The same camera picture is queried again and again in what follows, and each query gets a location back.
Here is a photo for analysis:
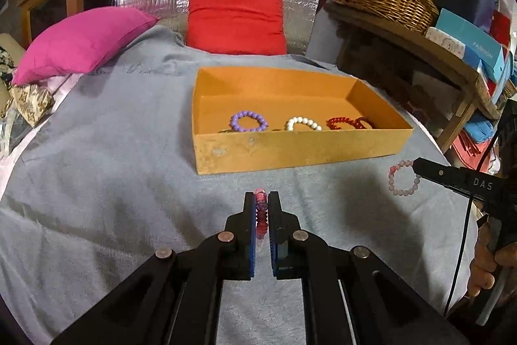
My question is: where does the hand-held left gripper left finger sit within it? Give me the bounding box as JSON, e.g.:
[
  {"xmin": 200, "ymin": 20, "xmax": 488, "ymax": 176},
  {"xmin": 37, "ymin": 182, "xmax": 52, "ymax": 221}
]
[{"xmin": 50, "ymin": 191, "xmax": 259, "ymax": 345}]

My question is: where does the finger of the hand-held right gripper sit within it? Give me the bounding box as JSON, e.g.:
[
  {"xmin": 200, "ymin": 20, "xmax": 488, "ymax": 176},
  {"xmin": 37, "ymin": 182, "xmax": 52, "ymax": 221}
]
[{"xmin": 412, "ymin": 158, "xmax": 461, "ymax": 192}]

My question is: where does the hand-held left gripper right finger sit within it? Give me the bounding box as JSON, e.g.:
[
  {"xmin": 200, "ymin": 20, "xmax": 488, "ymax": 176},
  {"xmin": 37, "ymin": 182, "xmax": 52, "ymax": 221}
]
[{"xmin": 268, "ymin": 190, "xmax": 471, "ymax": 345}]

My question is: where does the pink clear bead bracelet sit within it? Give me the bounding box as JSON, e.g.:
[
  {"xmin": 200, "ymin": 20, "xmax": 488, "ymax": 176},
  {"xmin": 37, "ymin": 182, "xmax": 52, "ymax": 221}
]
[{"xmin": 254, "ymin": 188, "xmax": 269, "ymax": 241}]

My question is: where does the pink and white bead bracelet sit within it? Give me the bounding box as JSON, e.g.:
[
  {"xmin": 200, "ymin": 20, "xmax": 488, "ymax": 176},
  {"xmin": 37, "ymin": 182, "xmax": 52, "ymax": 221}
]
[{"xmin": 388, "ymin": 160, "xmax": 421, "ymax": 196}]

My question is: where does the orange cardboard box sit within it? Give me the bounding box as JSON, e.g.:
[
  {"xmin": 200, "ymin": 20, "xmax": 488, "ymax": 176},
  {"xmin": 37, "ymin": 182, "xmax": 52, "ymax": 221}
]
[{"xmin": 191, "ymin": 66, "xmax": 414, "ymax": 175}]

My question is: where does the red bead bracelet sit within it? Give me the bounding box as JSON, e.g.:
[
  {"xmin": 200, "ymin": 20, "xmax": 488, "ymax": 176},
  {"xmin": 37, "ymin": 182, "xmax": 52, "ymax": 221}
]
[{"xmin": 326, "ymin": 116, "xmax": 364, "ymax": 131}]

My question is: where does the purple bead bracelet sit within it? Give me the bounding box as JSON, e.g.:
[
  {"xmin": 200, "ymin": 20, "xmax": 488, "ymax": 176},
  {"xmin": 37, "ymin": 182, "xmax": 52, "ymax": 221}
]
[{"xmin": 230, "ymin": 111, "xmax": 269, "ymax": 133}]

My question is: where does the person's right hand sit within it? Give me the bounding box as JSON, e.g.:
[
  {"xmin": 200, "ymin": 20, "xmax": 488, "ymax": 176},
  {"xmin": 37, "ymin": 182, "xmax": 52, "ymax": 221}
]
[{"xmin": 468, "ymin": 221, "xmax": 517, "ymax": 299}]

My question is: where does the white box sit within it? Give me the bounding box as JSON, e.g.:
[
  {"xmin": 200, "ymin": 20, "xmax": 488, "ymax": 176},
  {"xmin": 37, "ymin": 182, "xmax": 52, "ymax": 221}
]
[{"xmin": 425, "ymin": 27, "xmax": 470, "ymax": 61}]

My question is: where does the blue cardboard box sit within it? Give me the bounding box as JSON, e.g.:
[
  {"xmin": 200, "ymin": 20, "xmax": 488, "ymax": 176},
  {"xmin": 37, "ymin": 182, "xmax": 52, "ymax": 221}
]
[{"xmin": 434, "ymin": 8, "xmax": 506, "ymax": 84}]

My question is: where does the wooden table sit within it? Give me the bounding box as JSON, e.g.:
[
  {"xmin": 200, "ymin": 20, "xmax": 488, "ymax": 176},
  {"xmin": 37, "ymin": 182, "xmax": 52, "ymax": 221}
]
[{"xmin": 323, "ymin": 0, "xmax": 507, "ymax": 154}]

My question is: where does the grey blanket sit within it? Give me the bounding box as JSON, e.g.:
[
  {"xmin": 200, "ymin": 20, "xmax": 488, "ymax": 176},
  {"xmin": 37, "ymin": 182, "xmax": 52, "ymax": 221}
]
[{"xmin": 0, "ymin": 26, "xmax": 485, "ymax": 345}]

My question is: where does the red bag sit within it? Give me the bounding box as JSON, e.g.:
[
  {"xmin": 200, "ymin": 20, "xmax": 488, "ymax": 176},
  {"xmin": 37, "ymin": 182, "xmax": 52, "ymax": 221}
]
[{"xmin": 490, "ymin": 9, "xmax": 513, "ymax": 47}]

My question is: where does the red pillow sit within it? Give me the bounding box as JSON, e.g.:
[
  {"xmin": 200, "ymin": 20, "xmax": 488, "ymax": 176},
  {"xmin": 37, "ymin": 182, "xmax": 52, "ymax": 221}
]
[{"xmin": 186, "ymin": 0, "xmax": 287, "ymax": 55}]

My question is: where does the pale pink bed sheet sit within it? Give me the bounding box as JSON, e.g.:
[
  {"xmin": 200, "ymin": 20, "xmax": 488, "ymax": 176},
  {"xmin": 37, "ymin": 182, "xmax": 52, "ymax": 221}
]
[{"xmin": 0, "ymin": 73, "xmax": 74, "ymax": 204}]

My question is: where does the gold patterned cloth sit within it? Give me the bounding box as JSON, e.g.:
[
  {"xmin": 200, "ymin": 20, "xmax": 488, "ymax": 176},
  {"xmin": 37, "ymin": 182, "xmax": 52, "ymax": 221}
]
[{"xmin": 7, "ymin": 83, "xmax": 56, "ymax": 127}]

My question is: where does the pink pillow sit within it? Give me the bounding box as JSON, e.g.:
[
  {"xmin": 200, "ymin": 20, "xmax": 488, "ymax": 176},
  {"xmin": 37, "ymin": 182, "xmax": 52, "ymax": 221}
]
[{"xmin": 11, "ymin": 6, "xmax": 159, "ymax": 86}]

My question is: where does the cream sofa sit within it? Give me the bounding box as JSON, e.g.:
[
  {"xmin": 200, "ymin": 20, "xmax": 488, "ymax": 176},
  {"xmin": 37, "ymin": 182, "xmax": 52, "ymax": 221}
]
[{"xmin": 0, "ymin": 33, "xmax": 26, "ymax": 67}]

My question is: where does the black cable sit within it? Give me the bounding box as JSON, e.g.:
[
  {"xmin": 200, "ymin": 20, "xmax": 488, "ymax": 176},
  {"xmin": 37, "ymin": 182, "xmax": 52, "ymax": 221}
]
[{"xmin": 443, "ymin": 114, "xmax": 505, "ymax": 319}]

